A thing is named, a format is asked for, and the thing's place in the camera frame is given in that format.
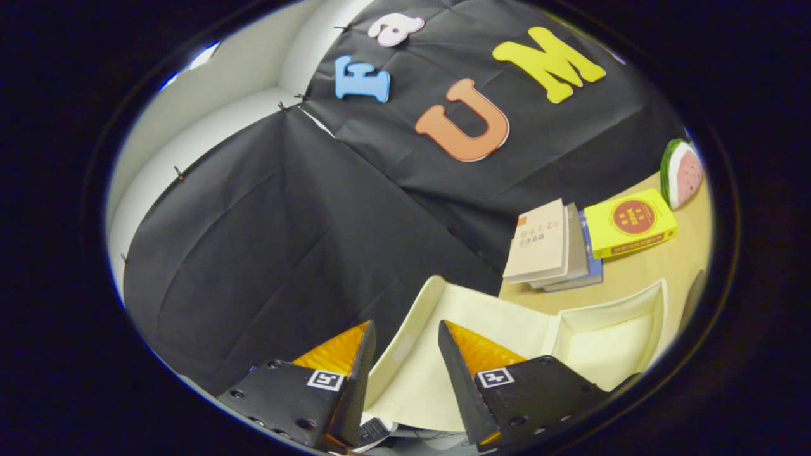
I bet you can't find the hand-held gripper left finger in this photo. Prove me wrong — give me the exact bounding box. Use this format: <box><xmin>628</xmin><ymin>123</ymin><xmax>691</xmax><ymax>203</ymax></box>
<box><xmin>217</xmin><ymin>320</ymin><xmax>377</xmax><ymax>452</ymax></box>

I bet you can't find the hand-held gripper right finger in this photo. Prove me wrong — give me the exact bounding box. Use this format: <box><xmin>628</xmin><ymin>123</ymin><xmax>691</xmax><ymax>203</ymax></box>
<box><xmin>437</xmin><ymin>320</ymin><xmax>612</xmax><ymax>453</ymax></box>

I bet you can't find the cream fabric storage box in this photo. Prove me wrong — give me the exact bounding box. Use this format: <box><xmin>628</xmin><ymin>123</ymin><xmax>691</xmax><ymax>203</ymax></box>
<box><xmin>364</xmin><ymin>274</ymin><xmax>670</xmax><ymax>434</ymax></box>

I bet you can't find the brown shoe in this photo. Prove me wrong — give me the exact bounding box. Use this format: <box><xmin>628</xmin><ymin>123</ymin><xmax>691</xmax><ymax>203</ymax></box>
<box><xmin>679</xmin><ymin>269</ymin><xmax>707</xmax><ymax>333</ymax></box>

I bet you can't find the white keyboard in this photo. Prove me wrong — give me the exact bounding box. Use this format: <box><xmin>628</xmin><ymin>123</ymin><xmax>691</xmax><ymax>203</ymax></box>
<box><xmin>355</xmin><ymin>413</ymin><xmax>399</xmax><ymax>453</ymax></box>

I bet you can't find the grey book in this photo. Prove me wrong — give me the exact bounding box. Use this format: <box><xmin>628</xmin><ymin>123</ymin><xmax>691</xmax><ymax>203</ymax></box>
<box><xmin>529</xmin><ymin>203</ymin><xmax>590</xmax><ymax>290</ymax></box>

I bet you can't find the blue book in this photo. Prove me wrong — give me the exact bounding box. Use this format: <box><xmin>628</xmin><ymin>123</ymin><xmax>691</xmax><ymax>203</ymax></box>
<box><xmin>544</xmin><ymin>210</ymin><xmax>604</xmax><ymax>293</ymax></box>

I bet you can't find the black backdrop cloth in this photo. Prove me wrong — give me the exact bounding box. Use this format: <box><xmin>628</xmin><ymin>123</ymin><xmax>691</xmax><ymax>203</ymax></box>
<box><xmin>120</xmin><ymin>0</ymin><xmax>691</xmax><ymax>396</ymax></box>

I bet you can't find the yellow book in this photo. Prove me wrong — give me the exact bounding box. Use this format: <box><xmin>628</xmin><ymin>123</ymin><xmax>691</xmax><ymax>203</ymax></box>
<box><xmin>583</xmin><ymin>188</ymin><xmax>678</xmax><ymax>260</ymax></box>

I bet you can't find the watermelon slice plush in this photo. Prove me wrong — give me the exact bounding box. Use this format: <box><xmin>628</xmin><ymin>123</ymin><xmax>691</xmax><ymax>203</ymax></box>
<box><xmin>660</xmin><ymin>139</ymin><xmax>704</xmax><ymax>210</ymax></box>

